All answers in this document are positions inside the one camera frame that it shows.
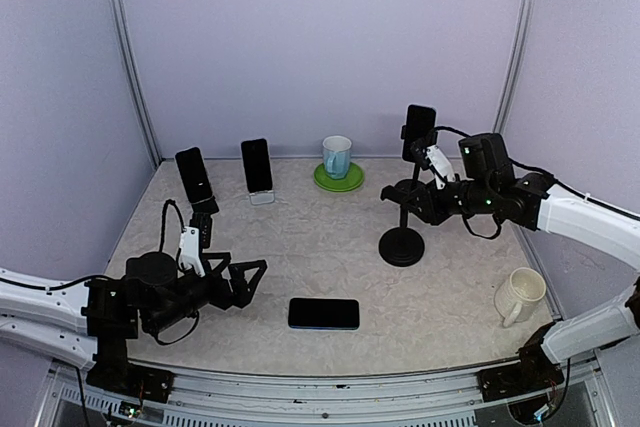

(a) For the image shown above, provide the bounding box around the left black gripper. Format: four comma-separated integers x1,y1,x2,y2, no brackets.
147,252,267,334

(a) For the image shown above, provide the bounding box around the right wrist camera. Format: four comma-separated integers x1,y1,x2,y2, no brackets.
410,138,431,171

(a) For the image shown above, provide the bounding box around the white folding phone stand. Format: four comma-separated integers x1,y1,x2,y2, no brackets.
249,189,275,206

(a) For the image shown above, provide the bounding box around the green saucer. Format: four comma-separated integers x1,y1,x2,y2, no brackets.
313,162,365,193

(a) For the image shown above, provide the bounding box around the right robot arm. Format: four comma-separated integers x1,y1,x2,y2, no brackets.
380,133,639,391

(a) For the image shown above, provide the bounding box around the cream ceramic mug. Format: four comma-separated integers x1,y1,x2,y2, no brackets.
494,268,547,328

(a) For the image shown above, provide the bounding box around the left aluminium corner post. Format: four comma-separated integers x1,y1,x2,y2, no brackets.
109,0,163,169

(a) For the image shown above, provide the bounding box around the right aluminium corner post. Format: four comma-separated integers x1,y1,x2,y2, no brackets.
490,0,535,135

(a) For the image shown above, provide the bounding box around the black pole stand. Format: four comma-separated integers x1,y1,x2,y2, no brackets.
396,127,438,190
378,207,425,267

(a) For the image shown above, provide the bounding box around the teal phone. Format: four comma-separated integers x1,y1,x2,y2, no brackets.
401,104,437,163

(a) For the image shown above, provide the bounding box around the black phone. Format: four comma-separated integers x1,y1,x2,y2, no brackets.
175,147,213,204
241,138,273,194

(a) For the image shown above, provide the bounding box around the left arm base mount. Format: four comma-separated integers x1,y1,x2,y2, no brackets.
86,338,175,404

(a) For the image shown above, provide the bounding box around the aluminium corner post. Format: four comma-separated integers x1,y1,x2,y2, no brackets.
490,0,535,135
109,0,163,169

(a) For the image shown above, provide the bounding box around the light blue mug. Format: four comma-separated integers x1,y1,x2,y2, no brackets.
322,135,352,180

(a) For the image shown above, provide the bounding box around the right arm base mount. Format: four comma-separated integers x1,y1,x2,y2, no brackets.
477,322,565,402

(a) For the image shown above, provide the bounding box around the blue phone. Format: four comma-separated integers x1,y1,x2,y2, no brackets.
288,298,360,330

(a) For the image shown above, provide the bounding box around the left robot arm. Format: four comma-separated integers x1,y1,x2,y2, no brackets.
1,251,267,348

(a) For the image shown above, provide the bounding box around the black folding phone stand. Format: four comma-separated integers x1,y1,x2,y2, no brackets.
191,196,219,215

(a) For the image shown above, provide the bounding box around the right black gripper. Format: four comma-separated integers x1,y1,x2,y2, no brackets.
400,178,496,225

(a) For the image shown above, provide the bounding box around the front aluminium rail frame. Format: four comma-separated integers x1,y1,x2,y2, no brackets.
37,346,616,427

